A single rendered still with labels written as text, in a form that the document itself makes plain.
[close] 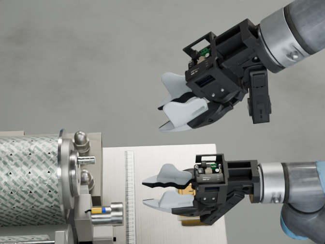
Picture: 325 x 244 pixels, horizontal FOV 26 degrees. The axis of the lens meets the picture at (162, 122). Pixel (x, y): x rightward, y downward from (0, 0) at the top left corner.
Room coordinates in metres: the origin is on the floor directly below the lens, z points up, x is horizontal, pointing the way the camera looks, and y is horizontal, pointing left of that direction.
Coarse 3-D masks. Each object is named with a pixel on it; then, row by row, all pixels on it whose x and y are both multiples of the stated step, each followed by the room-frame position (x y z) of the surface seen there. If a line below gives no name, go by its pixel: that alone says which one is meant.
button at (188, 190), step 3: (189, 186) 0.86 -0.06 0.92; (180, 189) 0.85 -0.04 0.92; (186, 189) 0.85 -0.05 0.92; (189, 189) 0.85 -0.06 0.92; (192, 189) 0.85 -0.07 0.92; (180, 192) 0.84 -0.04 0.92; (183, 192) 0.84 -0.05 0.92; (186, 192) 0.84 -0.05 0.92; (189, 192) 0.84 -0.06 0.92; (192, 192) 0.84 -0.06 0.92
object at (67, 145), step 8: (64, 144) 0.68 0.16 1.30; (72, 144) 0.71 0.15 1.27; (64, 152) 0.66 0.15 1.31; (64, 160) 0.65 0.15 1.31; (64, 168) 0.63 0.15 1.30; (64, 176) 0.62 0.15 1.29; (64, 184) 0.62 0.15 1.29; (64, 192) 0.61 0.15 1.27; (64, 200) 0.60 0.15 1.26; (72, 200) 0.62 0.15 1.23; (72, 208) 0.61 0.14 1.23
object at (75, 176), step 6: (72, 156) 0.67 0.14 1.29; (72, 162) 0.66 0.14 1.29; (72, 168) 0.65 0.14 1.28; (78, 168) 0.67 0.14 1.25; (72, 174) 0.64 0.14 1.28; (78, 174) 0.66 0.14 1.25; (72, 180) 0.63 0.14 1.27; (78, 180) 0.66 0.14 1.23; (72, 186) 0.63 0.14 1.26; (78, 186) 0.64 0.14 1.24; (72, 192) 0.63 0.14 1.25; (78, 192) 0.63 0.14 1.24
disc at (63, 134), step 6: (60, 132) 0.70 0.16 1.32; (66, 132) 0.73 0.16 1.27; (60, 138) 0.68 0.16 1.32; (60, 144) 0.67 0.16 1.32; (60, 150) 0.65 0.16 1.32; (60, 156) 0.64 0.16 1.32; (60, 162) 0.63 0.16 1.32; (60, 168) 0.63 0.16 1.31; (60, 174) 0.62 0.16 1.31; (60, 180) 0.61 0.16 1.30; (60, 186) 0.60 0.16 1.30; (60, 192) 0.60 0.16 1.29; (60, 198) 0.59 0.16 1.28; (60, 204) 0.59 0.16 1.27; (60, 210) 0.59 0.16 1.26; (66, 210) 0.61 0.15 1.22; (66, 216) 0.60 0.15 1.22
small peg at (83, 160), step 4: (80, 156) 0.68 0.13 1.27; (84, 156) 0.68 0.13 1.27; (88, 156) 0.68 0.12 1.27; (92, 156) 0.68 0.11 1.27; (80, 160) 0.67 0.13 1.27; (84, 160) 0.67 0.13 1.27; (88, 160) 0.67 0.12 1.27; (92, 160) 0.67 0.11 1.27; (80, 164) 0.67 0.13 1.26; (84, 164) 0.67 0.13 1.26; (88, 164) 0.67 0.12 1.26
